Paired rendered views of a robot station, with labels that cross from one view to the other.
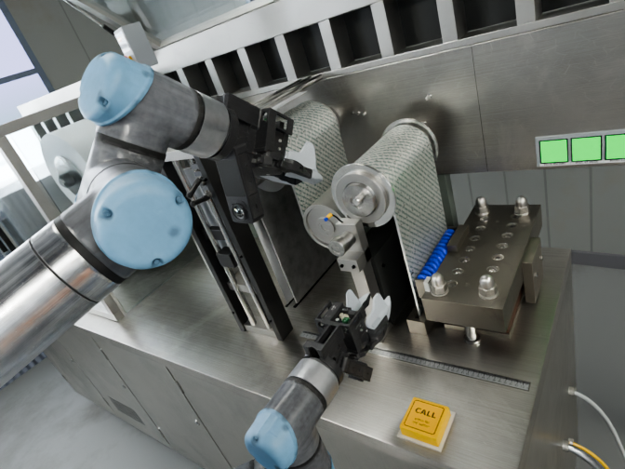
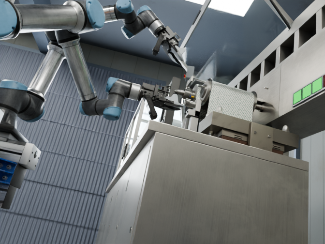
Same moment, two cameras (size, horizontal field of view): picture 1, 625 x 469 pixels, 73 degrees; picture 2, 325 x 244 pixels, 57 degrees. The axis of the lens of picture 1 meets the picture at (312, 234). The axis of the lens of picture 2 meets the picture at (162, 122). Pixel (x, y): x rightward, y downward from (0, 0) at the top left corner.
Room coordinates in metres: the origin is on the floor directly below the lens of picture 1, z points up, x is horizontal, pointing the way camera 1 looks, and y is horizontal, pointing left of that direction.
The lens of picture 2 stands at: (-0.41, -0.80, 0.52)
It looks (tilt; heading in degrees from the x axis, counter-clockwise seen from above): 21 degrees up; 37
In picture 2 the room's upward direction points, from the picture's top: 11 degrees clockwise
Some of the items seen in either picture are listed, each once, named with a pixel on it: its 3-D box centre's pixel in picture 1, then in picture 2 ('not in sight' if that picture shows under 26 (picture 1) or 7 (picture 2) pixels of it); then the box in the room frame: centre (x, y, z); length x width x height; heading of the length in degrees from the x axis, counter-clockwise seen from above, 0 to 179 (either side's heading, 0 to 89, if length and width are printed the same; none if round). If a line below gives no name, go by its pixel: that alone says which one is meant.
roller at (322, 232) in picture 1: (351, 200); not in sight; (0.97, -0.12, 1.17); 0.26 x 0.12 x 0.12; 137
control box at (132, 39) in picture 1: (133, 48); (188, 73); (1.20, 0.26, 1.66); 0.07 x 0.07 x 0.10; 32
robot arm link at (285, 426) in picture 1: (285, 424); (118, 87); (0.44, 0.13, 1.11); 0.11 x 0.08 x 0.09; 137
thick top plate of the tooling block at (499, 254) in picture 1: (487, 258); (246, 134); (0.79, -0.36, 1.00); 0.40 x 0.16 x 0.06; 137
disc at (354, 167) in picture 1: (362, 195); (206, 91); (0.80, -0.12, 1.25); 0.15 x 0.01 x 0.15; 47
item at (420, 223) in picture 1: (423, 224); (229, 118); (0.85, -0.25, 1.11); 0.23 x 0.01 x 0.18; 137
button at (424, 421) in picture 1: (425, 421); not in sight; (0.52, -0.08, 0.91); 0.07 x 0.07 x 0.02; 47
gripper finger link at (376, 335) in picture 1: (369, 332); (164, 101); (0.58, -0.04, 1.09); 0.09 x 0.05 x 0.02; 128
